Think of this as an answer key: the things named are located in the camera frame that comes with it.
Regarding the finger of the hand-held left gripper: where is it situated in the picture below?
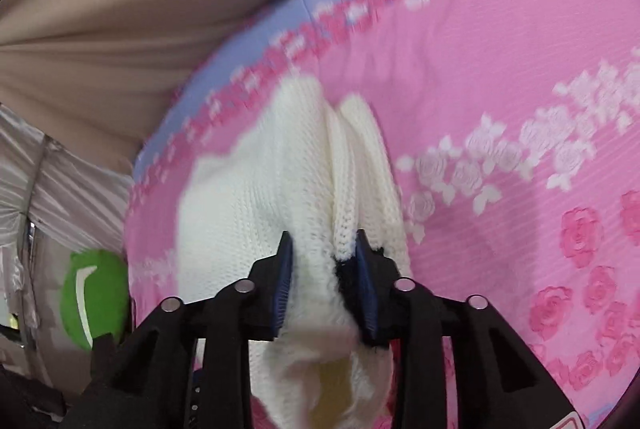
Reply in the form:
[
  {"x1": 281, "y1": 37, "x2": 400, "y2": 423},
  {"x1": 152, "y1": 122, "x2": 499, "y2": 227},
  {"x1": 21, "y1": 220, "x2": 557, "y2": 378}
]
[{"x1": 62, "y1": 333, "x2": 132, "y2": 429}]

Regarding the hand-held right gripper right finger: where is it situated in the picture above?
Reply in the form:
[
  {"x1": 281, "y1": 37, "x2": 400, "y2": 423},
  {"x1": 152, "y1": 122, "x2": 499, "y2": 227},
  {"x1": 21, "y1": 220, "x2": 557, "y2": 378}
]
[{"x1": 352, "y1": 229, "x2": 587, "y2": 429}]

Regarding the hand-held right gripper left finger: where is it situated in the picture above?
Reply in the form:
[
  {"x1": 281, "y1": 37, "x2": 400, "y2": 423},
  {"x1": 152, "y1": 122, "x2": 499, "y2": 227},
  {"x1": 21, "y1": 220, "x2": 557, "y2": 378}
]
[{"x1": 124, "y1": 230, "x2": 294, "y2": 429}]

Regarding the white red navy knit sweater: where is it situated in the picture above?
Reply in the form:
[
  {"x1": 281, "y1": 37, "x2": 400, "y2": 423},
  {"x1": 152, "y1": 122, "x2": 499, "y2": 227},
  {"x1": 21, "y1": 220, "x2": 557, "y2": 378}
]
[{"x1": 177, "y1": 76, "x2": 413, "y2": 429}]

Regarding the green pillow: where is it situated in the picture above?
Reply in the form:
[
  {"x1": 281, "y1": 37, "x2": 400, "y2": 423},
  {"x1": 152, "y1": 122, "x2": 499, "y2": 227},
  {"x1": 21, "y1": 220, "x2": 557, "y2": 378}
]
[{"x1": 60, "y1": 249, "x2": 131, "y2": 352}]

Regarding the white satin curtain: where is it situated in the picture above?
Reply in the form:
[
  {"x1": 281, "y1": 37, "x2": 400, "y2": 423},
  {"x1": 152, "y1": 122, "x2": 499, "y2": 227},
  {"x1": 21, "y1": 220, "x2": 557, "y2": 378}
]
[{"x1": 0, "y1": 104, "x2": 136, "y2": 390}]

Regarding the pink floral bedsheet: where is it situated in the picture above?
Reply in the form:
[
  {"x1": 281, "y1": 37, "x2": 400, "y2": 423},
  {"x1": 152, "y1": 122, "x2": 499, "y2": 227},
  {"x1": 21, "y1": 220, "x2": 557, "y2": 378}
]
[{"x1": 125, "y1": 0, "x2": 640, "y2": 429}]

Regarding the beige cloth backdrop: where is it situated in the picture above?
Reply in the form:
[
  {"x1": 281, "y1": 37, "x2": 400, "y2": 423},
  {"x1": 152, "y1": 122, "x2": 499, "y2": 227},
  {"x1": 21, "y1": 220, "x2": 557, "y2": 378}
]
[{"x1": 0, "y1": 0, "x2": 451, "y2": 171}]

